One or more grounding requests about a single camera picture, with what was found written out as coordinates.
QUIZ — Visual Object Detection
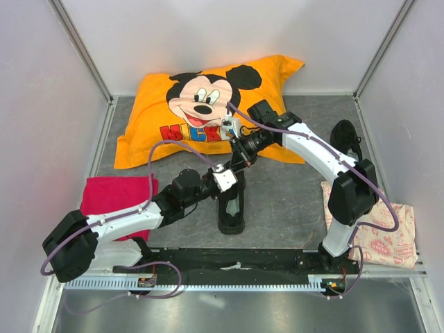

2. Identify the folded magenta cloth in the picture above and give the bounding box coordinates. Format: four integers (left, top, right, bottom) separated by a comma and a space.
80, 176, 160, 242

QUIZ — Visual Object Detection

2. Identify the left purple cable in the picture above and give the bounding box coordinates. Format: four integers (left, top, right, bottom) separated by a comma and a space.
40, 140, 223, 315

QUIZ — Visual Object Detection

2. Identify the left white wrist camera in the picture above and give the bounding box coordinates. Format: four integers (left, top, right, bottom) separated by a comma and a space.
212, 164, 238, 192

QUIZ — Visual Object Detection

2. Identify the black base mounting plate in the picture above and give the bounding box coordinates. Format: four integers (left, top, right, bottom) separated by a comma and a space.
112, 246, 361, 286

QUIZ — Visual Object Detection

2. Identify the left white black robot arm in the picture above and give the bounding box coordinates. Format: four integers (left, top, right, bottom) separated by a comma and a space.
41, 169, 236, 283

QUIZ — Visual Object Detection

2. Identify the black sneaker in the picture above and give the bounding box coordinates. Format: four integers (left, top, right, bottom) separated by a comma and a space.
330, 119, 363, 161
183, 169, 247, 236

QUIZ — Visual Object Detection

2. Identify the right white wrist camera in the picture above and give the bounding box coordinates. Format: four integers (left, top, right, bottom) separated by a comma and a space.
221, 117, 241, 138

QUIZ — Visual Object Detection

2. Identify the grey slotted cable duct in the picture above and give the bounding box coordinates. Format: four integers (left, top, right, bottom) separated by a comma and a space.
64, 276, 332, 292

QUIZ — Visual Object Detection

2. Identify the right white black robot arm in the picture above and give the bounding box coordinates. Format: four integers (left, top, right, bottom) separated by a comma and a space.
234, 100, 379, 273

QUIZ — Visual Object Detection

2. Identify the purple cable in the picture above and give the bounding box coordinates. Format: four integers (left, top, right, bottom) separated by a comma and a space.
225, 101, 398, 300
40, 140, 223, 315

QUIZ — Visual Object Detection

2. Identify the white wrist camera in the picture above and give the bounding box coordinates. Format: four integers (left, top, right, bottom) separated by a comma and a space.
221, 117, 241, 138
212, 164, 238, 192

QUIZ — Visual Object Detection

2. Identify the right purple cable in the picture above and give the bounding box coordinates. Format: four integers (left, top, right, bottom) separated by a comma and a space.
225, 101, 398, 300

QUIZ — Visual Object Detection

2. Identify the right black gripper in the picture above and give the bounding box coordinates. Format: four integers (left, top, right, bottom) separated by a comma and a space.
229, 128, 274, 174

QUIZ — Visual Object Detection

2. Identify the orange Mickey Mouse pillow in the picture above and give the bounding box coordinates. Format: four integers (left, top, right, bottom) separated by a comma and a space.
114, 55, 304, 169

